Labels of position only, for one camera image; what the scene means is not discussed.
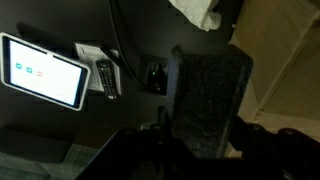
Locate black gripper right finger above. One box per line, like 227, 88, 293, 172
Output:
229, 114, 320, 180

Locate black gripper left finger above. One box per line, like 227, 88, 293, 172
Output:
76, 124, 188, 180

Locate white towel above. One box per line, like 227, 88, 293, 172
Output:
168, 0, 222, 32

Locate green plaid sofa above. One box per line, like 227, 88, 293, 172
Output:
0, 143, 98, 180

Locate black remote control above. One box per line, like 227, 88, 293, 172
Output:
95, 58, 120, 101

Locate table power outlet panel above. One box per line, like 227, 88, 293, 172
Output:
141, 54, 170, 98

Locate printed paper sheets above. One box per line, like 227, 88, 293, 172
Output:
73, 41, 123, 96

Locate white framed tablet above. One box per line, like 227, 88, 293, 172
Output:
0, 32, 92, 112

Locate black table cable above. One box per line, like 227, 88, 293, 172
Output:
107, 0, 145, 88

